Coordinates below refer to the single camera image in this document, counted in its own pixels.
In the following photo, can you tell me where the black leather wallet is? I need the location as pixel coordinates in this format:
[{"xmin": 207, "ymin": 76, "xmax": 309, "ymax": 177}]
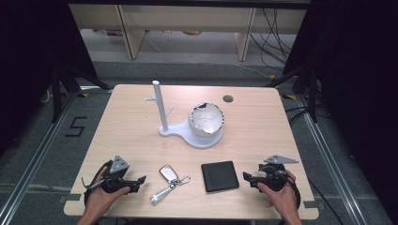
[{"xmin": 200, "ymin": 160, "xmax": 240, "ymax": 193}]

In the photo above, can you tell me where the white floor cable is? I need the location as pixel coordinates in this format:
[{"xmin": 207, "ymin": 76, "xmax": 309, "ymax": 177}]
[{"xmin": 232, "ymin": 61, "xmax": 277, "ymax": 80}]

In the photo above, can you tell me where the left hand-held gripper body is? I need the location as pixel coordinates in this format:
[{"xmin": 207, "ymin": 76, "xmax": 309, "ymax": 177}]
[{"xmin": 100, "ymin": 155, "xmax": 141, "ymax": 194}]

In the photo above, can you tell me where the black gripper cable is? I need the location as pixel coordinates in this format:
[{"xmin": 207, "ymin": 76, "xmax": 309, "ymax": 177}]
[
  {"xmin": 275, "ymin": 170, "xmax": 302, "ymax": 211},
  {"xmin": 81, "ymin": 159, "xmax": 115, "ymax": 205}
]

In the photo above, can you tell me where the person's right hand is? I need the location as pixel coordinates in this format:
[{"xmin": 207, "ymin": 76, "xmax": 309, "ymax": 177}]
[{"xmin": 256, "ymin": 169, "xmax": 302, "ymax": 219}]

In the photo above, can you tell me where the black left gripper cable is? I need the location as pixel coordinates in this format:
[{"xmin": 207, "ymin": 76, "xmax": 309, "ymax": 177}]
[{"xmin": 81, "ymin": 159, "xmax": 115, "ymax": 205}]

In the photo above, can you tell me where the black curtain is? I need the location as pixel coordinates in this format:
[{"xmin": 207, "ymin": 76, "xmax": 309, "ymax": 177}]
[
  {"xmin": 0, "ymin": 0, "xmax": 99, "ymax": 158},
  {"xmin": 281, "ymin": 0, "xmax": 398, "ymax": 224}
]

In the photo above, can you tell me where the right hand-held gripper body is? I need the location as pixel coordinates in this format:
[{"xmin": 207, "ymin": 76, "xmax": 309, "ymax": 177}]
[{"xmin": 256, "ymin": 154, "xmax": 299, "ymax": 192}]

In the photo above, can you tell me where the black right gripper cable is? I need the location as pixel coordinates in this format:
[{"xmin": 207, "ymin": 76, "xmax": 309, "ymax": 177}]
[{"xmin": 275, "ymin": 170, "xmax": 302, "ymax": 211}]

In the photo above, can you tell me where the person's left hand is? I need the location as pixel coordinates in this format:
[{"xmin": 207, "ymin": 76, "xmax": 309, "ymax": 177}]
[{"xmin": 84, "ymin": 168, "xmax": 131, "ymax": 218}]

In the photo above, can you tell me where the aluminium floor rail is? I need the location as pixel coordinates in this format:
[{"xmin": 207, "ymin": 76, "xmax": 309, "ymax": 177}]
[
  {"xmin": 295, "ymin": 94, "xmax": 368, "ymax": 225},
  {"xmin": 0, "ymin": 91, "xmax": 79, "ymax": 225}
]

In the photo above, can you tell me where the white tree-shaped key stand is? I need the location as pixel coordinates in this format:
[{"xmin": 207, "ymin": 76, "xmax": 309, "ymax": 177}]
[{"xmin": 144, "ymin": 80, "xmax": 225, "ymax": 150}]

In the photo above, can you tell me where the silver car key with ring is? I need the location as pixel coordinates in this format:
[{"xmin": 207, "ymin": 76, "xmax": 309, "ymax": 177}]
[{"xmin": 149, "ymin": 164, "xmax": 191, "ymax": 205}]

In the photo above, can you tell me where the bundle of black cables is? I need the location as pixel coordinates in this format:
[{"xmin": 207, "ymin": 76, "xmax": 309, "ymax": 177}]
[{"xmin": 249, "ymin": 7, "xmax": 298, "ymax": 72}]

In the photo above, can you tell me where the black metal stand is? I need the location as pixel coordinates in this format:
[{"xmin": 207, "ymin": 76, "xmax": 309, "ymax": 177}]
[
  {"xmin": 265, "ymin": 64, "xmax": 319, "ymax": 124},
  {"xmin": 50, "ymin": 60, "xmax": 115, "ymax": 124}
]

